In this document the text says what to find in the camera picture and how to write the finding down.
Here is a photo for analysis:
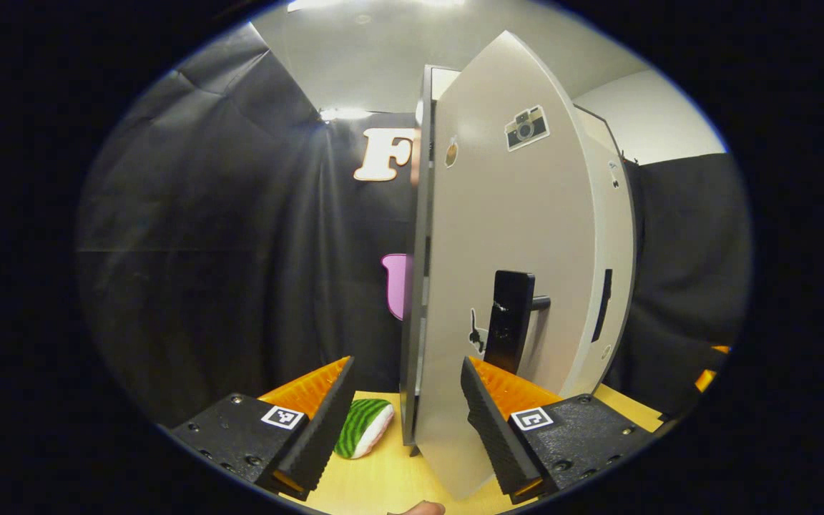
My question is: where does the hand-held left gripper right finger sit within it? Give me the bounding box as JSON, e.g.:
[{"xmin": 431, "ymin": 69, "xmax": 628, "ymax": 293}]
[{"xmin": 460, "ymin": 356, "xmax": 652, "ymax": 505}]

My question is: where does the white cabinet door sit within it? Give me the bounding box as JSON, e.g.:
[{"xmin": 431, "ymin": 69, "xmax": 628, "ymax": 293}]
[
  {"xmin": 573, "ymin": 107, "xmax": 638, "ymax": 398},
  {"xmin": 412, "ymin": 30, "xmax": 599, "ymax": 500}
]

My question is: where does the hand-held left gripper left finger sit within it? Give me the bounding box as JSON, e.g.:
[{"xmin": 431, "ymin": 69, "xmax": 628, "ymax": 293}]
[{"xmin": 169, "ymin": 355, "xmax": 357, "ymax": 501}]

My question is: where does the black backdrop cloth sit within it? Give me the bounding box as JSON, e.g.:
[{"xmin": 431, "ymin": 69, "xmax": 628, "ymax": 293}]
[
  {"xmin": 607, "ymin": 152, "xmax": 755, "ymax": 416},
  {"xmin": 74, "ymin": 21, "xmax": 423, "ymax": 428}
]

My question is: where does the white and grey shoe cabinet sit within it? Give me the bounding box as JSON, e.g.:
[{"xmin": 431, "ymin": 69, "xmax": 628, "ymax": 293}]
[{"xmin": 399, "ymin": 63, "xmax": 624, "ymax": 448}]

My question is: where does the black door handle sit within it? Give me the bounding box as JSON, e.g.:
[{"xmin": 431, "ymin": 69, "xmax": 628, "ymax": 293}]
[
  {"xmin": 484, "ymin": 270, "xmax": 551, "ymax": 377},
  {"xmin": 590, "ymin": 268, "xmax": 614, "ymax": 343}
]

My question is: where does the ceiling light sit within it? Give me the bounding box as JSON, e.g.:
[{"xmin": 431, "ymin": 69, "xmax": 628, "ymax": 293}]
[{"xmin": 287, "ymin": 0, "xmax": 466, "ymax": 12}]

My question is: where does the watermelon plush toy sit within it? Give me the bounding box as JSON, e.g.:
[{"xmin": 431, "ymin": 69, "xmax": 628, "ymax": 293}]
[{"xmin": 333, "ymin": 398, "xmax": 395, "ymax": 460}]

